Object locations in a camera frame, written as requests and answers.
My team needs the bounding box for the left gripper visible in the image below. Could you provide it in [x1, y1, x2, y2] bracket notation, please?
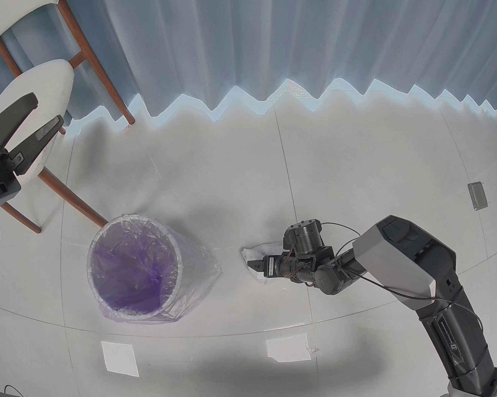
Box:
[0, 93, 65, 215]

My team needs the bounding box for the white trash bin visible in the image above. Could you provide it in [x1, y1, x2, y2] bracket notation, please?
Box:
[87, 214, 186, 321]

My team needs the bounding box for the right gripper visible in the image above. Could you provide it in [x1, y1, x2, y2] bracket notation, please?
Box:
[264, 255, 301, 281]

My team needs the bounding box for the white cushioned wooden chair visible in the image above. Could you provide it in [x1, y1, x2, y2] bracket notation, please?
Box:
[0, 0, 137, 235]

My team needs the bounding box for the pale blue curtain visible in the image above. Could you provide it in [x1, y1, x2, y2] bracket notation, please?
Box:
[0, 0, 497, 130]

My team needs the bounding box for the clear printed wrapper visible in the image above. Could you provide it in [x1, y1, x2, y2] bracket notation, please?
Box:
[240, 240, 291, 285]

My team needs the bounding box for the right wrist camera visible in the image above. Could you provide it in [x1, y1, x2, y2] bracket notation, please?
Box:
[283, 224, 299, 252]

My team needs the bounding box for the black cable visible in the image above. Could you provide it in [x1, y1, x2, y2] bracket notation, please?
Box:
[318, 221, 483, 331]

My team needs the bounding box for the purple plastic bag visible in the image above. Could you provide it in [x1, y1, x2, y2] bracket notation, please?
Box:
[87, 213, 224, 324]

